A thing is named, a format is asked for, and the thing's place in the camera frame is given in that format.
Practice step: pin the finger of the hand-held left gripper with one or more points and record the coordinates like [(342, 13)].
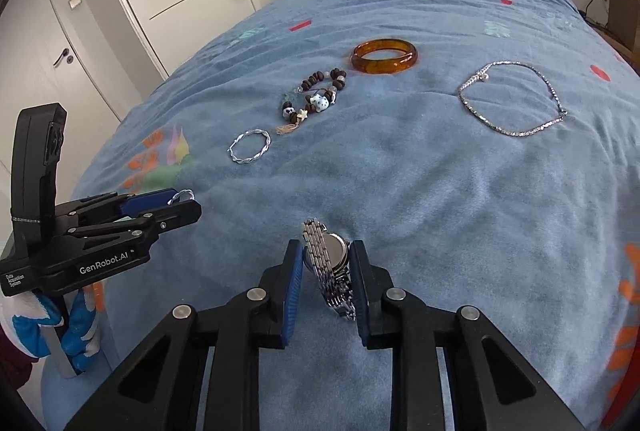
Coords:
[(150, 201), (175, 213)]

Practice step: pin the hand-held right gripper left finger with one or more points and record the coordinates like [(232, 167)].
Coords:
[(295, 296)]

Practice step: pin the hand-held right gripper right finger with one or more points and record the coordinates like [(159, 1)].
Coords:
[(361, 293)]

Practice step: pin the silver wristwatch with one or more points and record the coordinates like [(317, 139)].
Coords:
[(325, 256)]

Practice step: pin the person's left forearm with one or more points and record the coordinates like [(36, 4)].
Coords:
[(20, 361)]

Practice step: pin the person's left hand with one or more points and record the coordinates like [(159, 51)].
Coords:
[(80, 336)]

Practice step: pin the white door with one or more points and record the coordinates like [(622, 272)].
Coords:
[(95, 71)]

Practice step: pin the blue printed blanket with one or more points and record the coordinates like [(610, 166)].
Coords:
[(425, 191)]

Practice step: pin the amber bangle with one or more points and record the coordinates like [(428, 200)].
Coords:
[(380, 66)]

